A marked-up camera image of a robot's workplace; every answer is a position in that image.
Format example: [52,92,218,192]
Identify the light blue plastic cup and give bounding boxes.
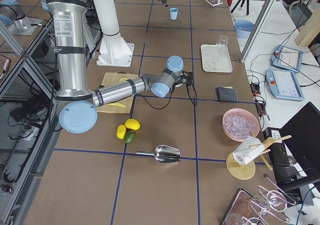
[169,7,179,21]

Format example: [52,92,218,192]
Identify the pink bowl with ice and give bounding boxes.
[222,108,260,142]

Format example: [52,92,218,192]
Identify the ice cubes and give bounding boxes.
[223,113,257,139]

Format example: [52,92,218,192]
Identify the blue bowl with fork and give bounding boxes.
[234,20,255,39]

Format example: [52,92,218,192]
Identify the steel ice scoop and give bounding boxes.
[136,144,181,164]

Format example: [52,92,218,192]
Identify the cream bear serving tray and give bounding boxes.
[200,44,233,73]

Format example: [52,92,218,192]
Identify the grey yellow folded cloth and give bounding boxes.
[215,86,238,102]

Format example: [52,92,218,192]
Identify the clear wine glass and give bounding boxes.
[212,34,229,63]

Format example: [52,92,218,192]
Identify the lemon half slice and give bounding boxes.
[119,77,128,83]

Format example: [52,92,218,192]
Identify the yellow plastic knife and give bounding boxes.
[107,102,127,108]

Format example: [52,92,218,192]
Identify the yellow lemon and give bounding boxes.
[116,124,127,140]
[124,118,141,131]

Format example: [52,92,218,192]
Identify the wooden cutting board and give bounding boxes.
[96,72,138,115]

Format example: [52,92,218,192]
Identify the green lime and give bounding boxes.
[123,130,136,144]

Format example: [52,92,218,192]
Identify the white carton on stand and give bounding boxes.
[232,136,265,166]

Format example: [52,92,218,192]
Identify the near teach pendant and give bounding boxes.
[265,68,305,102]

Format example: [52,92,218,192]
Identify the teach pendant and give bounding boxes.
[265,68,305,102]
[271,45,303,73]

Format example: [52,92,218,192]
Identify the far teach pendant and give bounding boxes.
[271,45,303,73]

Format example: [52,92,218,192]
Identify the wooden mug tree stand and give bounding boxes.
[226,135,292,180]

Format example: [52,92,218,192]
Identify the black monitor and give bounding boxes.
[269,101,320,192]

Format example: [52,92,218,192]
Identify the hanging wine glasses rack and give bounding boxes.
[221,173,297,225]

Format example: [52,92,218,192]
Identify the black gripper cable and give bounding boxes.
[134,81,198,110]

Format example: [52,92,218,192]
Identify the aluminium frame post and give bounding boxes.
[239,0,276,63]

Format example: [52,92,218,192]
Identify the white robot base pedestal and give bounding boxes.
[93,0,135,67]

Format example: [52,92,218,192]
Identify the black camera tripod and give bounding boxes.
[230,0,250,16]

